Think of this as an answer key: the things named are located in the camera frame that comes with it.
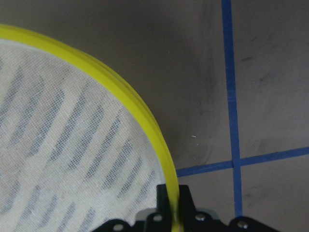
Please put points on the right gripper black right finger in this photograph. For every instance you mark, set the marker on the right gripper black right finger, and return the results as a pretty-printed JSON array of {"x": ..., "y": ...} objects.
[{"x": 193, "y": 219}]

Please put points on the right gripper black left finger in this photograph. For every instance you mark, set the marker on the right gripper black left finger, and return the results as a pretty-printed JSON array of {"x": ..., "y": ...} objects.
[{"x": 158, "y": 219}]

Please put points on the yellow bamboo steamer layer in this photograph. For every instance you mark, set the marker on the yellow bamboo steamer layer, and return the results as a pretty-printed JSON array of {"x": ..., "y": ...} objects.
[{"x": 78, "y": 145}]

